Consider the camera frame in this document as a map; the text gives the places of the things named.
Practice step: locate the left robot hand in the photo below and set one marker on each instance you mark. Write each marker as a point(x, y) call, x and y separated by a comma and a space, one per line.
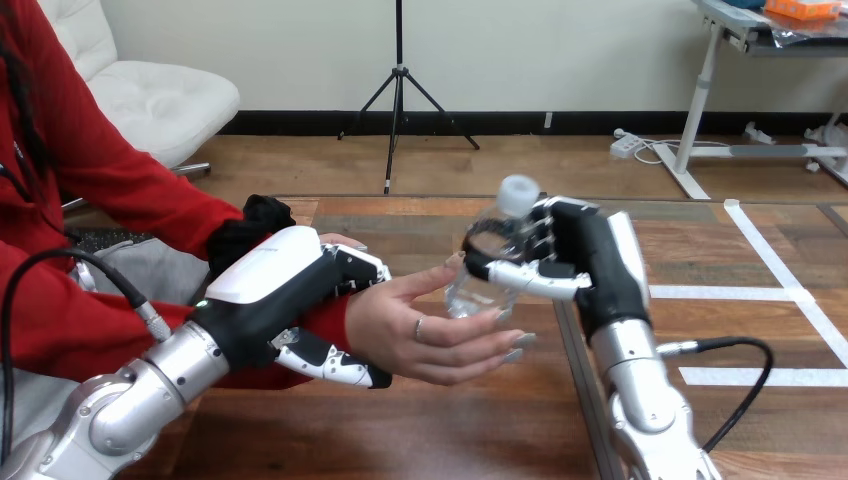
point(265, 298)

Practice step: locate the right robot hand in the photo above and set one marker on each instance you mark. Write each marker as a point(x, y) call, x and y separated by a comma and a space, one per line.
point(599, 265)

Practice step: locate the person's hand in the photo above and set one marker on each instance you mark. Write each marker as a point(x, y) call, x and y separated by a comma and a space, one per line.
point(397, 331)
point(339, 240)

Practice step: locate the clear water bottle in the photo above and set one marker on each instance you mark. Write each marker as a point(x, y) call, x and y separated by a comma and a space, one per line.
point(480, 295)

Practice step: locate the person's forearm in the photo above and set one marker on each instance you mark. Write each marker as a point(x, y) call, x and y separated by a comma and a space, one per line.
point(79, 331)
point(199, 212)

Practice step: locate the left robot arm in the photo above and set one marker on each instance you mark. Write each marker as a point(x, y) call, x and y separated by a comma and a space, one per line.
point(112, 417)

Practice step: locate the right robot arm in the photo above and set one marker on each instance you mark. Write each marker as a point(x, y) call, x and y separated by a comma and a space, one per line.
point(636, 397)

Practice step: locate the person's body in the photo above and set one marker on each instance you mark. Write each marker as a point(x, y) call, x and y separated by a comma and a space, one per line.
point(79, 119)

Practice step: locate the white power strip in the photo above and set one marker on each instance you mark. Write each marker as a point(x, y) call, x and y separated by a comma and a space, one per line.
point(625, 144)

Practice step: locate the black tripod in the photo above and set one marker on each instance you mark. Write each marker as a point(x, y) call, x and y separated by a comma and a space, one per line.
point(398, 99)

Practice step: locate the white desk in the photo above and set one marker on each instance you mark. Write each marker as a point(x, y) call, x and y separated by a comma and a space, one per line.
point(702, 79)

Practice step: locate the white cushioned chair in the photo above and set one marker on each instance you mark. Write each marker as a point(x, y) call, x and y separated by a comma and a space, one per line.
point(159, 99)

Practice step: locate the foil sheet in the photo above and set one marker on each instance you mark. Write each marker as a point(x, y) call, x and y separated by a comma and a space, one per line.
point(808, 30)

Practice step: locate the orange thing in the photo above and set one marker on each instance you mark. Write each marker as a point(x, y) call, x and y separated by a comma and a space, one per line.
point(802, 8)

